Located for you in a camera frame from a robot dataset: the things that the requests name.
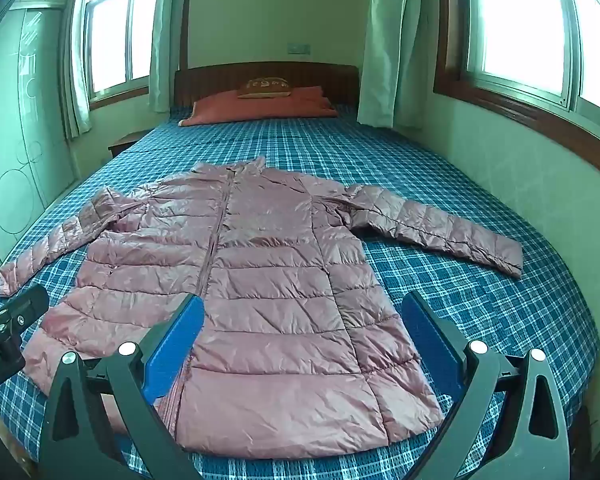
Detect pale green curtain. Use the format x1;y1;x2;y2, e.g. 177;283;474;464
59;0;95;139
148;0;195;115
357;0;428;129

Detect window beside wardrobe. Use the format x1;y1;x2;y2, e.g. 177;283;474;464
82;0;162;106

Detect pink puffer jacket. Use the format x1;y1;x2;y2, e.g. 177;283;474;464
0;156;524;461

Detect red pillow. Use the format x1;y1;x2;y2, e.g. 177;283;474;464
179;86;339;127

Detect small brown cushion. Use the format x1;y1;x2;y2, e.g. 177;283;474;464
237;77;292;99

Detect wooden nightstand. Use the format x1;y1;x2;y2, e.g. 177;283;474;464
107;130;152;159

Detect bed with blue plaid sheet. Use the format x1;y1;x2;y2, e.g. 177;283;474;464
0;105;600;480

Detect wide window with wooden sill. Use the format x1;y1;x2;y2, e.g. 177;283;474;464
432;0;600;183

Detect white wardrobe with circle pattern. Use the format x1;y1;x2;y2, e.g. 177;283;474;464
0;4;77;293

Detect dark wooden headboard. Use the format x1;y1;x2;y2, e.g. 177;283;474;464
173;62;361;112

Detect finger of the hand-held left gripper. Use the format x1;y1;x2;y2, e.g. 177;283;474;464
0;285;50;343

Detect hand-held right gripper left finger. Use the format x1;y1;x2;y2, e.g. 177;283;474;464
39;294;206;480

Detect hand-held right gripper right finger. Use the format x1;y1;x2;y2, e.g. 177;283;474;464
401;290;574;480

